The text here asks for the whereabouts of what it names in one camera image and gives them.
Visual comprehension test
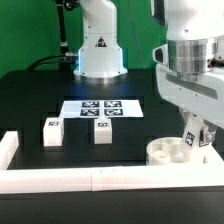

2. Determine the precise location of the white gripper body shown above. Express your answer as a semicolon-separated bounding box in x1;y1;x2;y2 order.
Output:
152;44;224;129

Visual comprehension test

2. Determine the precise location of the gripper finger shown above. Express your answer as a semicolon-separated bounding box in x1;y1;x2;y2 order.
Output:
201;121;217;146
179;108;194;128

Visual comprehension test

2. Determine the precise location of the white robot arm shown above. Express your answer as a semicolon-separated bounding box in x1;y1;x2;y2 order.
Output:
74;0;224;145

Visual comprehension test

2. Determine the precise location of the white U-shaped fence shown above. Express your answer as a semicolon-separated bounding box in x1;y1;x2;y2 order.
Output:
0;131;224;194

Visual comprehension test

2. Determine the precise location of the white marker sheet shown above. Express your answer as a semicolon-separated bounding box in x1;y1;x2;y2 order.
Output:
60;99;143;118

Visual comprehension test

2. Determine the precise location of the black cable bundle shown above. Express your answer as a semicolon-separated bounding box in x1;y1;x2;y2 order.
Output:
25;51;79;72

